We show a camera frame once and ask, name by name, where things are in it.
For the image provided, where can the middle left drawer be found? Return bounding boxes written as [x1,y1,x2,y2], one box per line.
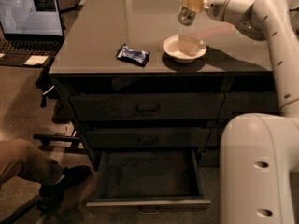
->
[85,127,210,148]

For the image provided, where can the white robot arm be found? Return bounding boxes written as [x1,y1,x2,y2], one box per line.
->
[179,0,299,224]

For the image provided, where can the top left drawer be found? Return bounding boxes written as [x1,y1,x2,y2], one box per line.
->
[69,93,224,121]

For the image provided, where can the bottom right drawer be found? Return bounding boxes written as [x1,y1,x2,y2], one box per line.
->
[197,149,219,167]

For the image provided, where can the open laptop computer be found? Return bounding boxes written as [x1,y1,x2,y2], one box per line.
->
[0,0,64,67]

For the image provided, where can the white paper bowl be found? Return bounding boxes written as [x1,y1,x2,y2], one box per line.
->
[163,35,207,63]

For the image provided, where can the person's leg khaki trousers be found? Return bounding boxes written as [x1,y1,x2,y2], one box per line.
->
[0,139,64,186]

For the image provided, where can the middle right drawer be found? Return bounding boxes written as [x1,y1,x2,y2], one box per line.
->
[206,125,224,147]

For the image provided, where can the blue snack wrapper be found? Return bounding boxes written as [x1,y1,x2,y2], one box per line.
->
[116,44,150,67]

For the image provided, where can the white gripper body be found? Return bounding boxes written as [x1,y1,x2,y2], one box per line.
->
[206,0,232,22]

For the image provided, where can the white sticky note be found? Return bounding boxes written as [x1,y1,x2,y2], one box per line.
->
[24,55,48,66]

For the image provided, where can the top right drawer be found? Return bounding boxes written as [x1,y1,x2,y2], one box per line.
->
[219,91,278,119]

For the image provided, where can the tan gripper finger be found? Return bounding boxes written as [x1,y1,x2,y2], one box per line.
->
[180,0,207,13]

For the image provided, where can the open bottom left drawer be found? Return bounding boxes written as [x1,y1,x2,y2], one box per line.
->
[87,149,211,214]

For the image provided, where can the black shoe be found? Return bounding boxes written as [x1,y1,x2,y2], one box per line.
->
[37,165,92,212]

